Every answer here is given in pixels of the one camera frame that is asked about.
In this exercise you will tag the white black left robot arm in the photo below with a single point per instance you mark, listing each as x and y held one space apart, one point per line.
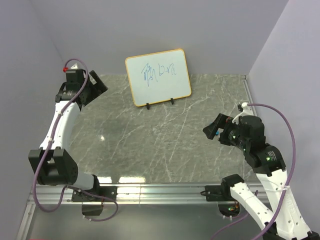
52 162

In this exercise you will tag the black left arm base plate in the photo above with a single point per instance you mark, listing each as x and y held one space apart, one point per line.
99 195

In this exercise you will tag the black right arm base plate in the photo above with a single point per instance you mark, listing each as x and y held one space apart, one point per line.
215 193

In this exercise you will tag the yellow framed whiteboard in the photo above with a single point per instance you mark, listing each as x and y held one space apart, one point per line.
158 77

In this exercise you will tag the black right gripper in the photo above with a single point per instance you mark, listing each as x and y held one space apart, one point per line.
225 122

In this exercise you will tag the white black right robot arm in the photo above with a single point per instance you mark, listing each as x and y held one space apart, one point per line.
282 220

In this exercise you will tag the aluminium right side rail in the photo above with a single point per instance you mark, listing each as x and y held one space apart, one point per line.
247 90

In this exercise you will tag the aluminium front mounting rail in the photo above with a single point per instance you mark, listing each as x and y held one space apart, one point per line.
143 194

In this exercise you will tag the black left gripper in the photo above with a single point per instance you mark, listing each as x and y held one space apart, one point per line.
98 88

